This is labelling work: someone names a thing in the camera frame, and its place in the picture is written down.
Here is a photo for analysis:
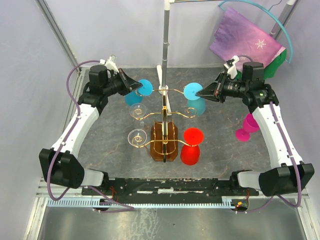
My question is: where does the clear wine glass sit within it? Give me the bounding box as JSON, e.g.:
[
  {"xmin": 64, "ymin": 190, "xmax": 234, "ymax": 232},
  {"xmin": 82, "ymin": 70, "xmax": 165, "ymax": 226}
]
[
  {"xmin": 129, "ymin": 103, "xmax": 147, "ymax": 129},
  {"xmin": 127, "ymin": 129, "xmax": 148, "ymax": 148}
]

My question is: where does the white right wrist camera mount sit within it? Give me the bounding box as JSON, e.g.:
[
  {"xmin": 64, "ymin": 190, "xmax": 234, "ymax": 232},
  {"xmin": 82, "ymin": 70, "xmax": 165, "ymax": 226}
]
[{"xmin": 223, "ymin": 55, "xmax": 239, "ymax": 80}]

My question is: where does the red wine glass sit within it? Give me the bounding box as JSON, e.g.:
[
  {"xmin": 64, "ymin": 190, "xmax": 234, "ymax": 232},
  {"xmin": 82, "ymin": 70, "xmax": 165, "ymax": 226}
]
[{"xmin": 180, "ymin": 127, "xmax": 204, "ymax": 166}]

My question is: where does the clear wine glass front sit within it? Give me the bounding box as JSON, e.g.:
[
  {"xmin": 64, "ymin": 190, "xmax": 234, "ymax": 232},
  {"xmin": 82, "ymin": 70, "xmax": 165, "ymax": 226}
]
[{"xmin": 127, "ymin": 129, "xmax": 148, "ymax": 148}]

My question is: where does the purple frozen print cloth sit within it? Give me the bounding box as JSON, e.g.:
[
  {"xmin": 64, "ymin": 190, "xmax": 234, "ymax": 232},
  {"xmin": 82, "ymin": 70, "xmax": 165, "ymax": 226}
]
[{"xmin": 209, "ymin": 7, "xmax": 287, "ymax": 72}]

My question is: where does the grey white clothes stand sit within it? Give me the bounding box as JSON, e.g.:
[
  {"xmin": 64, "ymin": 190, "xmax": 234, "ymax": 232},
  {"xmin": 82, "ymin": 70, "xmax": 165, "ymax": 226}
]
[{"xmin": 156, "ymin": 0, "xmax": 299, "ymax": 116}]

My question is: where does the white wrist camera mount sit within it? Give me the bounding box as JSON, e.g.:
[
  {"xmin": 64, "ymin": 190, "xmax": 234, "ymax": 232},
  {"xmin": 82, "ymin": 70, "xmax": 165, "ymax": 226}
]
[
  {"xmin": 99, "ymin": 55, "xmax": 119, "ymax": 74},
  {"xmin": 223, "ymin": 55, "xmax": 239, "ymax": 80}
]

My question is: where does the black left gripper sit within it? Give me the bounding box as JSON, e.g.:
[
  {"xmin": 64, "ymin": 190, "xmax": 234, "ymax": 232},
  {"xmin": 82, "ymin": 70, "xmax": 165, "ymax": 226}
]
[{"xmin": 103, "ymin": 68, "xmax": 143, "ymax": 97}]

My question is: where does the teal clothes hanger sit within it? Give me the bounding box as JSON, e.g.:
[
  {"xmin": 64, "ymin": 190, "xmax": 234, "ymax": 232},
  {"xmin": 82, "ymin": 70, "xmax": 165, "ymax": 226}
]
[{"xmin": 218, "ymin": 0, "xmax": 294, "ymax": 64}]

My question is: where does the blue wine glass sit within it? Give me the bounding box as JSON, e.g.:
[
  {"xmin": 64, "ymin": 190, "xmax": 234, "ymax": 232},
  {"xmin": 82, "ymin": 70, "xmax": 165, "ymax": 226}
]
[
  {"xmin": 183, "ymin": 82, "xmax": 206, "ymax": 116},
  {"xmin": 124, "ymin": 79, "xmax": 154, "ymax": 106}
]

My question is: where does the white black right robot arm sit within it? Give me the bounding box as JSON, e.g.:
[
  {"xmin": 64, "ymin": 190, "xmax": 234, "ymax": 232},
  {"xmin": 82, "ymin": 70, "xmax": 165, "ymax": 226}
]
[{"xmin": 195, "ymin": 59, "xmax": 315, "ymax": 197}]

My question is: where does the magenta wine glass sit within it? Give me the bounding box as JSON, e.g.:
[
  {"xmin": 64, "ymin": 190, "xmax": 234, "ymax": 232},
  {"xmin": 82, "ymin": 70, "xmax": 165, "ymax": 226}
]
[{"xmin": 235, "ymin": 113, "xmax": 260, "ymax": 142}]

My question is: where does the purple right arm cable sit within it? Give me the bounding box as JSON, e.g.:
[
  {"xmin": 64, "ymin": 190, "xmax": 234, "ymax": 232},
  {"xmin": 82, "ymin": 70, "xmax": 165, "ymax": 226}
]
[{"xmin": 234, "ymin": 54, "xmax": 302, "ymax": 215}]

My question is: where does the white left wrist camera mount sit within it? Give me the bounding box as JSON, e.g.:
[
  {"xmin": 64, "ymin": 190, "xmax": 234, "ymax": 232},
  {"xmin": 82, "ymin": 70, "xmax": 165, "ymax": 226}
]
[{"xmin": 99, "ymin": 55, "xmax": 119, "ymax": 74}]

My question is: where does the gold wire wine glass rack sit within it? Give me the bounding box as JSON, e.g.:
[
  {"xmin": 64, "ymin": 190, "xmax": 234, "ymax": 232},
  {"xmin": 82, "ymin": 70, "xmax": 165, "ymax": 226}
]
[{"xmin": 143, "ymin": 97, "xmax": 187, "ymax": 163}]

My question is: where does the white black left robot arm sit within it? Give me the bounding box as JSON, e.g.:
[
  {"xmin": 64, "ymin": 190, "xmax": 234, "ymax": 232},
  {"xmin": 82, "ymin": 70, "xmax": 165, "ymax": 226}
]
[{"xmin": 39, "ymin": 64, "xmax": 143, "ymax": 195}]

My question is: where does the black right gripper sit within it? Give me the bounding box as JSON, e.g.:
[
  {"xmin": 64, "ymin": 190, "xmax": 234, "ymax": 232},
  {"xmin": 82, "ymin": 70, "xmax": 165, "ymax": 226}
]
[{"xmin": 196, "ymin": 71, "xmax": 249, "ymax": 104}]

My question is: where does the green cloth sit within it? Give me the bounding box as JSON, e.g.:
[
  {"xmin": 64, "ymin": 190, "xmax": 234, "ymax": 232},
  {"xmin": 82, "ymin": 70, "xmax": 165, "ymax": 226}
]
[{"xmin": 236, "ymin": 48, "xmax": 288, "ymax": 81}]

